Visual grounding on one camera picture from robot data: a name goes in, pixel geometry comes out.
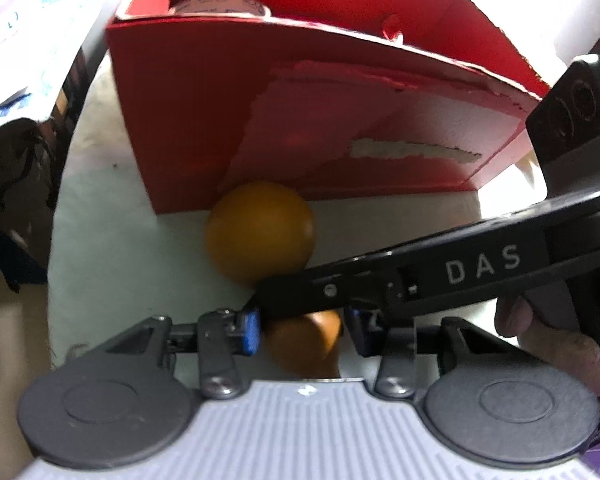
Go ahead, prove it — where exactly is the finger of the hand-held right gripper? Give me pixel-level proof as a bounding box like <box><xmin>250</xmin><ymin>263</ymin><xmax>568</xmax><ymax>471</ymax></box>
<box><xmin>251</xmin><ymin>249</ymin><xmax>402</xmax><ymax>322</ymax></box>

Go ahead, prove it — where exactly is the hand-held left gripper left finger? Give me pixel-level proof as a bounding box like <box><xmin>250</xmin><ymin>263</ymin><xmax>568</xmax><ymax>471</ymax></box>
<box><xmin>100</xmin><ymin>308</ymin><xmax>262</xmax><ymax>401</ymax></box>

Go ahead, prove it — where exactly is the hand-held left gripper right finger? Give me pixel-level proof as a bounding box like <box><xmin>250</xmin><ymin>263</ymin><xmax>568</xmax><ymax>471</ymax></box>
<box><xmin>344</xmin><ymin>307</ymin><xmax>511</xmax><ymax>400</ymax></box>

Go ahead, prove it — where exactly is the orange ball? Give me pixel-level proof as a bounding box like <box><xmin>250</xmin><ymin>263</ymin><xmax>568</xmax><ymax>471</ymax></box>
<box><xmin>264</xmin><ymin>310</ymin><xmax>343</xmax><ymax>380</ymax></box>
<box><xmin>204</xmin><ymin>180</ymin><xmax>316</xmax><ymax>284</ymax></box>

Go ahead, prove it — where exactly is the red cardboard box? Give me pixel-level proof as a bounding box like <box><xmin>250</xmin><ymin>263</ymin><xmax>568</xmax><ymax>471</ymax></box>
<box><xmin>105</xmin><ymin>0</ymin><xmax>554</xmax><ymax>217</ymax></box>

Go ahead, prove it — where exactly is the person's right hand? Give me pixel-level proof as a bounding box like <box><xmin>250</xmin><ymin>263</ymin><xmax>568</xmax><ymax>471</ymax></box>
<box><xmin>494</xmin><ymin>295</ymin><xmax>600</xmax><ymax>409</ymax></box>

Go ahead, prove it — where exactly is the black bag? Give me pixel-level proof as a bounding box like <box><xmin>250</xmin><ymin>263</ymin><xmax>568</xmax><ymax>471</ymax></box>
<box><xmin>0</xmin><ymin>116</ymin><xmax>67</xmax><ymax>294</ymax></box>

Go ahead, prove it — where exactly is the tape roll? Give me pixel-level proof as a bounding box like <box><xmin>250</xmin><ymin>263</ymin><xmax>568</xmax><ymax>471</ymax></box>
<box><xmin>171</xmin><ymin>0</ymin><xmax>274</xmax><ymax>19</ymax></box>

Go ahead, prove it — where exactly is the white blue plastic bag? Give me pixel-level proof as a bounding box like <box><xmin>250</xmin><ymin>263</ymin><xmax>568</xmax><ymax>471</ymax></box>
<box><xmin>0</xmin><ymin>0</ymin><xmax>123</xmax><ymax>128</ymax></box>

